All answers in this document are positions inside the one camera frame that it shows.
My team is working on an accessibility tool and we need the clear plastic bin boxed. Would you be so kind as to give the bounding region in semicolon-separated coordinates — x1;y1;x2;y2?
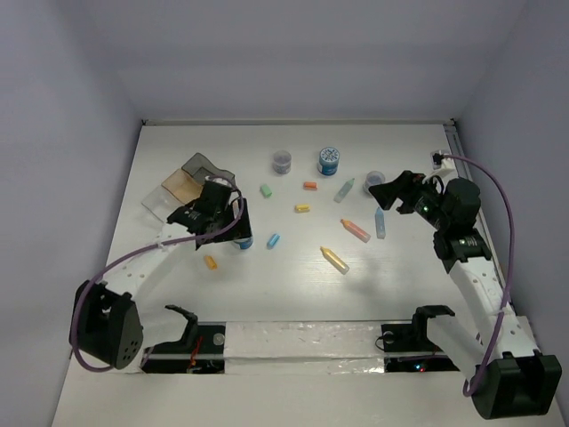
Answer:
141;186;180;222

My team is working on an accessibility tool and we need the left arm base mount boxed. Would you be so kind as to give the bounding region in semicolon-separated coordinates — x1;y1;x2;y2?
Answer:
140;304;226;375

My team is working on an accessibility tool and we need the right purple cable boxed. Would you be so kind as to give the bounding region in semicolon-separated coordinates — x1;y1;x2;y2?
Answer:
439;153;516;398

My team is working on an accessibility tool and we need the dark grey plastic bin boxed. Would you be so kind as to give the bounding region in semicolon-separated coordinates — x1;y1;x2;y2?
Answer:
181;153;236;186

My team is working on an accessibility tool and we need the blue highlighter marker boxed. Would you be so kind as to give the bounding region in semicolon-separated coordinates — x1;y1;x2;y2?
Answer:
374;207;386;239

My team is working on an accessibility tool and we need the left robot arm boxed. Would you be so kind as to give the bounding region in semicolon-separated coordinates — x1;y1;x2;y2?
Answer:
69;175;252;373

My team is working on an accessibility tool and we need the red-orange highlighter marker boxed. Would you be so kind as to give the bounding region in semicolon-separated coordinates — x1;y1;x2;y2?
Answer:
341;219;371;243

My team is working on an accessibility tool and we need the orange marker cap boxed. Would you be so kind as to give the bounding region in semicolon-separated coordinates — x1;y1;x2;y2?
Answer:
204;255;218;270

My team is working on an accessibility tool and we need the clear small jar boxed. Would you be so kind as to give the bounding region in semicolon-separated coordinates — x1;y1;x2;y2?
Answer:
363;171;385;195

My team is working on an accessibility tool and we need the green highlighter marker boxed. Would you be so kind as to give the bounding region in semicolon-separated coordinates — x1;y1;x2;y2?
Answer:
333;178;355;203

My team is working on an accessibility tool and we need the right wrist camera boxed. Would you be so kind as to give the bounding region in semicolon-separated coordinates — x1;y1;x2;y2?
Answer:
429;150;455;178

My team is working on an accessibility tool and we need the grey lid small jar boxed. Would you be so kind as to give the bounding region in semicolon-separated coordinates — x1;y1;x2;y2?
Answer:
272;150;292;175

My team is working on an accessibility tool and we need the purple cable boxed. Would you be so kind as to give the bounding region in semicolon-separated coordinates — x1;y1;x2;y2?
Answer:
439;153;516;398
69;175;245;373

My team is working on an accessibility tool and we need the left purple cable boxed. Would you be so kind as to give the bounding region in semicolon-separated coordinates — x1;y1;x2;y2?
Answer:
69;175;245;373

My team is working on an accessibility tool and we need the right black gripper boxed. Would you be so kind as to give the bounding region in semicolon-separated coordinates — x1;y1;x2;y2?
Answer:
367;170;451;230

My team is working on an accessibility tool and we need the yellow marker cap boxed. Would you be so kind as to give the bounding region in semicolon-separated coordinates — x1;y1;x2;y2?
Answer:
294;204;310;213

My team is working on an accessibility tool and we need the blue marker cap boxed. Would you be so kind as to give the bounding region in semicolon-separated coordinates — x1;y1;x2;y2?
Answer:
267;233;280;249

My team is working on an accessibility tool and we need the green marker cap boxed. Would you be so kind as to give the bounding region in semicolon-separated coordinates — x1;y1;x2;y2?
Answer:
260;184;272;198

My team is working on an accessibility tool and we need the yellow highlighter marker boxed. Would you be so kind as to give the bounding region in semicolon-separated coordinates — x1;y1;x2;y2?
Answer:
320;246;349;275

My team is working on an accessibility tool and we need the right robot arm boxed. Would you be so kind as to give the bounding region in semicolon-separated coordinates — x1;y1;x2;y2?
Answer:
369;171;562;419

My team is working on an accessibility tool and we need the blue lid jar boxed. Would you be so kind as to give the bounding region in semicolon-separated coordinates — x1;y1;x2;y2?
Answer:
317;147;340;176

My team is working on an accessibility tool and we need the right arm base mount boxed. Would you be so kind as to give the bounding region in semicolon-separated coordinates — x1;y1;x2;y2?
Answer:
374;305;458;373

